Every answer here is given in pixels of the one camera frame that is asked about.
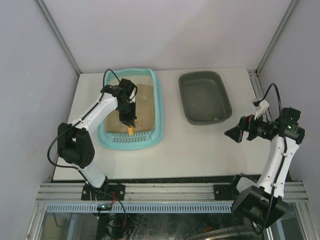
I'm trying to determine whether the orange litter scoop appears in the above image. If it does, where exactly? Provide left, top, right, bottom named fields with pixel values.
left=128, top=125, right=135, bottom=136

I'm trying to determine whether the light blue litter box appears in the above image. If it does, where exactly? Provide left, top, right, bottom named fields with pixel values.
left=97, top=68, right=165, bottom=150

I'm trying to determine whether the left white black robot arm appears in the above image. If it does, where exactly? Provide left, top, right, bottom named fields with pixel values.
left=57, top=78, right=138, bottom=189

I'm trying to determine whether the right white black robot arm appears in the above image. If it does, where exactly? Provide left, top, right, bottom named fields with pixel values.
left=224, top=107, right=305, bottom=229

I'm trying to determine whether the beige cat litter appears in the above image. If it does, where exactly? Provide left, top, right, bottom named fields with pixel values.
left=104, top=84, right=156, bottom=133

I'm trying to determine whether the dark grey plastic tub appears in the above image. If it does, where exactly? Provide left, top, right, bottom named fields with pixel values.
left=178, top=71, right=233, bottom=126

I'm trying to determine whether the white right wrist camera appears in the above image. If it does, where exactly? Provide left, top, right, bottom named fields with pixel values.
left=252, top=98, right=270, bottom=120

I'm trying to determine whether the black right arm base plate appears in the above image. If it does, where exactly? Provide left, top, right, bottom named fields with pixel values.
left=213, top=183, right=237, bottom=201

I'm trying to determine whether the black left camera cable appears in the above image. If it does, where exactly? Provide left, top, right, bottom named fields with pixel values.
left=46, top=68, right=126, bottom=170

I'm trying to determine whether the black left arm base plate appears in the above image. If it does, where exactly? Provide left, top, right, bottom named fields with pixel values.
left=81, top=183, right=126, bottom=201

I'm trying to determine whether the light blue cable duct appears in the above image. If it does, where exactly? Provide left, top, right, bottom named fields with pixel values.
left=46, top=202, right=232, bottom=214

